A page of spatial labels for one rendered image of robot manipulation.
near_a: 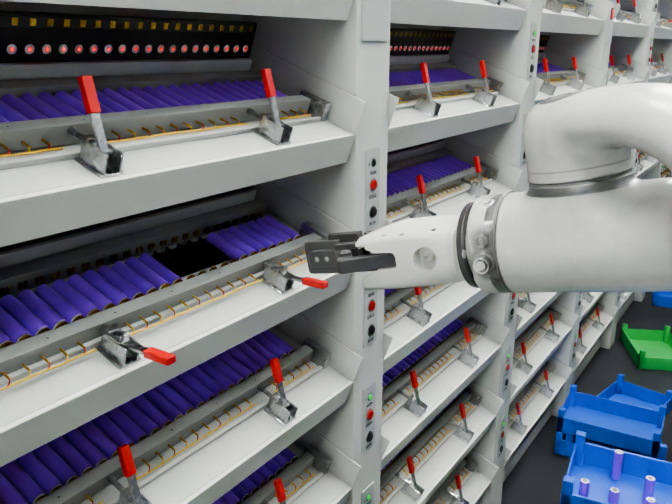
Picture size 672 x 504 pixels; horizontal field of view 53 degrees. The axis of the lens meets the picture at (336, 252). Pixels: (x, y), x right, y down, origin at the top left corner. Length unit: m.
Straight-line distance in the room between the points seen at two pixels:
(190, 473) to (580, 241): 0.58
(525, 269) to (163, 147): 0.42
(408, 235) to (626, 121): 0.20
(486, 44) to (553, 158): 1.15
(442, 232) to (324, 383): 0.57
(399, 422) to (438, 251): 0.85
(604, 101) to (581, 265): 0.12
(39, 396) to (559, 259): 0.48
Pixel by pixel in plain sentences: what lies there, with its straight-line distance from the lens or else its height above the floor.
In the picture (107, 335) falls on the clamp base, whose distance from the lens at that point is 0.75.
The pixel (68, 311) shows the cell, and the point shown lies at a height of 1.00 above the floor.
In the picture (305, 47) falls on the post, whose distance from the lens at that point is 1.05.
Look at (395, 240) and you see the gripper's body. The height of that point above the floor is 1.11.
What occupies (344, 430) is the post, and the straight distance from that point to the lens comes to 1.18.
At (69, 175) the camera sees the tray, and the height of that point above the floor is 1.16.
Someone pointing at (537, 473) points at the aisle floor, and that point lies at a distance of 2.31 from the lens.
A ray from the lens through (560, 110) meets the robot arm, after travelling 0.52.
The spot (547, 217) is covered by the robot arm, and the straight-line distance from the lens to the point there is 0.54.
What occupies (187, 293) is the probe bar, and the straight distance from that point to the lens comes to 0.84.
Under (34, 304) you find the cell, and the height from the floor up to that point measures 1.01.
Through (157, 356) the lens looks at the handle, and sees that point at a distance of 0.70.
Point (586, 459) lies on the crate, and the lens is 1.63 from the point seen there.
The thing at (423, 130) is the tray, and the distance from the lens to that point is 1.21.
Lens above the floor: 1.27
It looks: 17 degrees down
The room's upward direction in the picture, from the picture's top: straight up
